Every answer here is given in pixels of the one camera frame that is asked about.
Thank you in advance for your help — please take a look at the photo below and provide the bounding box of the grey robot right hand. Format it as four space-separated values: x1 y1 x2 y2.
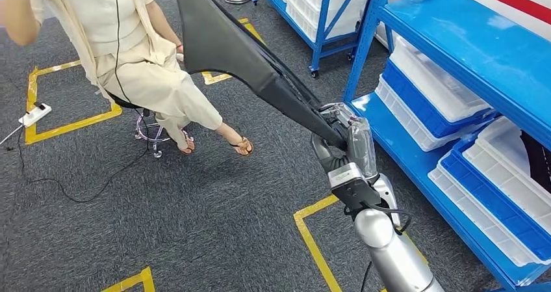
311 102 381 181

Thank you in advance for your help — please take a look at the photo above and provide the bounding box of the blue steel shelf rack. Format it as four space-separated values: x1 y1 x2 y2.
342 0 551 292
251 0 376 79

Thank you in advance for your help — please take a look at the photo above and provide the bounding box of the black plastic part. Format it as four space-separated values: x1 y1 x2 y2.
520 130 551 184

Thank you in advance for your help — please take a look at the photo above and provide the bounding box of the yellow floor tape square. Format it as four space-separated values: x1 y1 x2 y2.
201 18 264 85
294 194 431 292
24 59 123 146
101 266 156 292

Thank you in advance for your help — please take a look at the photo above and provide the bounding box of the person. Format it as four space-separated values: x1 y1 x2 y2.
0 0 255 157

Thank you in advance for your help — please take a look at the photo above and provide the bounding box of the chrome swivel stool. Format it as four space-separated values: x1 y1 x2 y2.
107 90 196 159

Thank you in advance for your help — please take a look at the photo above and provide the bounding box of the white power strip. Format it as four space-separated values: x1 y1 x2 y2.
18 101 53 129

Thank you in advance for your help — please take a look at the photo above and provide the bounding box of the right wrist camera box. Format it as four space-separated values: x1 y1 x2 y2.
327 163 382 215

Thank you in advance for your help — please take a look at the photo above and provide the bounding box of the thin black cable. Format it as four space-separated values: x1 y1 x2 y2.
3 0 151 205

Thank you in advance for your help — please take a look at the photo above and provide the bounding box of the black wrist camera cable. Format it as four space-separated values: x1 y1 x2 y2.
342 202 412 235

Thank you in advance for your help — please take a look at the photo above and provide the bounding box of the black hanging robot cable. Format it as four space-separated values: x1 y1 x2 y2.
359 261 373 292

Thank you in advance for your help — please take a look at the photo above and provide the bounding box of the white floor cable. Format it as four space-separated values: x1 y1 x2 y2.
0 124 23 146

